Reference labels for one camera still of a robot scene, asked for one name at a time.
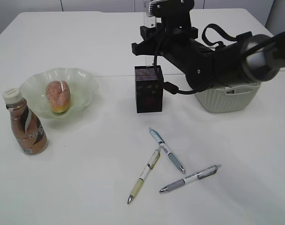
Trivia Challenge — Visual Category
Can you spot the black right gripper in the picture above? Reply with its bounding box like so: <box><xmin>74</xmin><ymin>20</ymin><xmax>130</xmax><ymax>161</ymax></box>
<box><xmin>132</xmin><ymin>23</ymin><xmax>198</xmax><ymax>61</ymax></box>

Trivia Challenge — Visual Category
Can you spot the clear plastic ruler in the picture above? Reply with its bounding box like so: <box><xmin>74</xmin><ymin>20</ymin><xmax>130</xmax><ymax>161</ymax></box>
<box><xmin>143</xmin><ymin>0</ymin><xmax>157</xmax><ymax>66</ymax></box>

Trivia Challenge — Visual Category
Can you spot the sugared bread loaf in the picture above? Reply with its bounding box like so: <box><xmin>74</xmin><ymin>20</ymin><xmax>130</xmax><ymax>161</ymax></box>
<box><xmin>45</xmin><ymin>81</ymin><xmax>71</xmax><ymax>113</ymax></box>

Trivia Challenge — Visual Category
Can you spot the brown Nescafe coffee bottle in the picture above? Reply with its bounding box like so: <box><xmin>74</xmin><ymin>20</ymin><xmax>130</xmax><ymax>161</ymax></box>
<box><xmin>2</xmin><ymin>88</ymin><xmax>48</xmax><ymax>155</ymax></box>

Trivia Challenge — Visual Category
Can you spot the large paper ball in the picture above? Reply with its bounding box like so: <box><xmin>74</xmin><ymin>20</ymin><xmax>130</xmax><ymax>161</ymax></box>
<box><xmin>225</xmin><ymin>87</ymin><xmax>235</xmax><ymax>94</ymax></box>

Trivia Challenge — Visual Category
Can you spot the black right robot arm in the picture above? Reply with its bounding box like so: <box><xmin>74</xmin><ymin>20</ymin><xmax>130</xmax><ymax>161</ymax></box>
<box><xmin>132</xmin><ymin>23</ymin><xmax>285</xmax><ymax>95</ymax></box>

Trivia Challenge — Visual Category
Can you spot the black mesh pen holder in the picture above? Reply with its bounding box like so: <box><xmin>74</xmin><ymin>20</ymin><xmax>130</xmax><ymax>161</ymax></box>
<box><xmin>134</xmin><ymin>66</ymin><xmax>163</xmax><ymax>113</ymax></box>

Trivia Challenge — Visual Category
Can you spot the green woven plastic basket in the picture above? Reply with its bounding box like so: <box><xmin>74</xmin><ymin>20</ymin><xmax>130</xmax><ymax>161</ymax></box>
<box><xmin>195</xmin><ymin>82</ymin><xmax>261</xmax><ymax>113</ymax></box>

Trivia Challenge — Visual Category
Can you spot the blue grip pen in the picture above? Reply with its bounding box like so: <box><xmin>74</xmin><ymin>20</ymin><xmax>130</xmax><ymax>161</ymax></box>
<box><xmin>149</xmin><ymin>128</ymin><xmax>186</xmax><ymax>174</ymax></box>

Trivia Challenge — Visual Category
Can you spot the green wavy glass plate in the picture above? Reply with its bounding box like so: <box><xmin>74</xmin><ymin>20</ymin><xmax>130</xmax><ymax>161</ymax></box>
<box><xmin>19</xmin><ymin>67</ymin><xmax>98</xmax><ymax>119</ymax></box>

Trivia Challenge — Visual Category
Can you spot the cream grip pen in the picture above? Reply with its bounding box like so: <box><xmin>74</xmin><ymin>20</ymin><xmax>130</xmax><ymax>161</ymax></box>
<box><xmin>127</xmin><ymin>149</ymin><xmax>161</xmax><ymax>204</ymax></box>

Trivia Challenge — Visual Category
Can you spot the grey grip pen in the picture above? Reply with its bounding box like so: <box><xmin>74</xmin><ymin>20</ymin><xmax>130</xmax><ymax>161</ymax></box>
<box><xmin>159</xmin><ymin>165</ymin><xmax>221</xmax><ymax>194</ymax></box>

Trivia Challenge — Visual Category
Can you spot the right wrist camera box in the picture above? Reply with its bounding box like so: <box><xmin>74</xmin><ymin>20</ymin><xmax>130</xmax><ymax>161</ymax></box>
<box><xmin>147</xmin><ymin>0</ymin><xmax>195</xmax><ymax>28</ymax></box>

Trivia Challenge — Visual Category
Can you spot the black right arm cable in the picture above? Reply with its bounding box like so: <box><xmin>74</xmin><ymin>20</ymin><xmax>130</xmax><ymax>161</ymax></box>
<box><xmin>153</xmin><ymin>23</ymin><xmax>236</xmax><ymax>96</ymax></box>

